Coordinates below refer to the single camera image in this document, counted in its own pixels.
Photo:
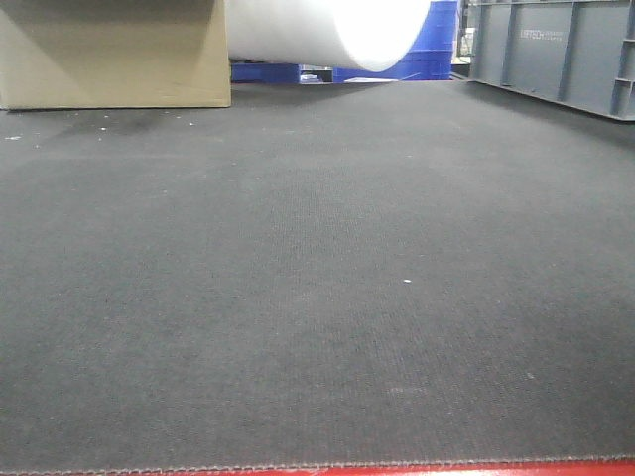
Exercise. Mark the dark grey fabric mat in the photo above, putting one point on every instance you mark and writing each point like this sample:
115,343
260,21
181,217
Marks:
359,273

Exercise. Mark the white foam roll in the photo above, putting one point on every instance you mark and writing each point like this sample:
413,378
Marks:
327,30

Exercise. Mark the blue plastic bin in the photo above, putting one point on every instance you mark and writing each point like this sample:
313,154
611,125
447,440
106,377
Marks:
397,59

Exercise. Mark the grey plastic crate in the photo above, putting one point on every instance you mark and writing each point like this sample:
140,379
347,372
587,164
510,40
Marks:
578,54

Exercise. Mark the cardboard box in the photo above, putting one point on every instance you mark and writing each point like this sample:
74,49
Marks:
113,54

